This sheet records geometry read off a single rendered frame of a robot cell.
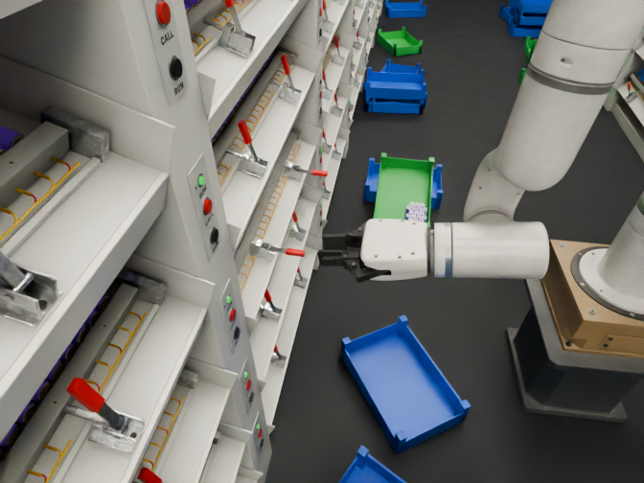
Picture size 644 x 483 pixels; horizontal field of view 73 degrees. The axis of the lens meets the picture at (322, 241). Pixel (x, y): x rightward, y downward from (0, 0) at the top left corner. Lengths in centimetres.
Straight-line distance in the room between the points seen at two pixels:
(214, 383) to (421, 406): 67
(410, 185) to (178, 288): 133
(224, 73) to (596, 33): 40
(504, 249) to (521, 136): 17
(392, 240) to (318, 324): 71
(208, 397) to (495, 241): 47
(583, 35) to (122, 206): 46
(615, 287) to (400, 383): 56
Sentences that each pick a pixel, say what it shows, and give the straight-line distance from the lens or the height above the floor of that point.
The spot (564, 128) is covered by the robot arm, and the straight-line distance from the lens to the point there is 57.
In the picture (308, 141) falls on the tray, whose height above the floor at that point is 49.
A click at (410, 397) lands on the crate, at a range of 124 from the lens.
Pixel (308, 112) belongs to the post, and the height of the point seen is 57.
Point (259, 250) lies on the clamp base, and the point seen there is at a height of 50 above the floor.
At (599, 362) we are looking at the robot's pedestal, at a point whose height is 28.
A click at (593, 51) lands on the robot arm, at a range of 54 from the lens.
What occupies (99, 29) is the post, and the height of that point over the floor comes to 99.
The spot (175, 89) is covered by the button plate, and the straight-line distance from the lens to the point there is 42.
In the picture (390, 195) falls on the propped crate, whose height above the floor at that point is 6.
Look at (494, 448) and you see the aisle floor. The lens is 125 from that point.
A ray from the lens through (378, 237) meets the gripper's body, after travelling 68.
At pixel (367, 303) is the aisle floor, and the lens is 141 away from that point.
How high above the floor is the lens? 109
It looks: 43 degrees down
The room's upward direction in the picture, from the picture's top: straight up
